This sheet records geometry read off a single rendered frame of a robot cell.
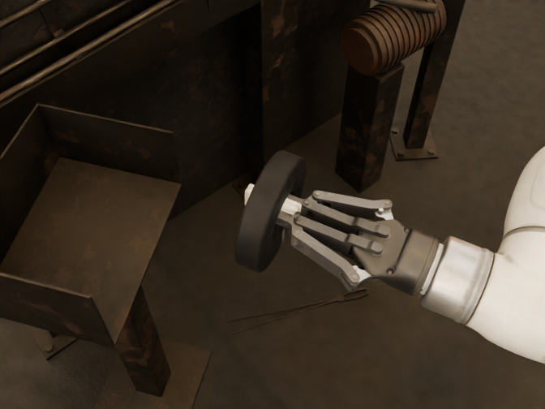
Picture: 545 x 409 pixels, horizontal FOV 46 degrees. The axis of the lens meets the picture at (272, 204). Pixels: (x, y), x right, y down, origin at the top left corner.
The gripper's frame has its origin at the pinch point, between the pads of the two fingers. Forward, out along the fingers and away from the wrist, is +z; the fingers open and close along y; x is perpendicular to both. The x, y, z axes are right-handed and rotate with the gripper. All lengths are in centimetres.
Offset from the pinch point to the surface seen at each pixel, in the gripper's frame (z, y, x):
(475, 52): -16, 131, -71
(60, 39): 46, 19, -7
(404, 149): -8, 81, -71
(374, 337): -19, 24, -71
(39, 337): 51, -8, -74
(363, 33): 6, 61, -21
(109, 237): 21.8, -6.7, -13.6
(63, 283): 23.6, -15.3, -14.5
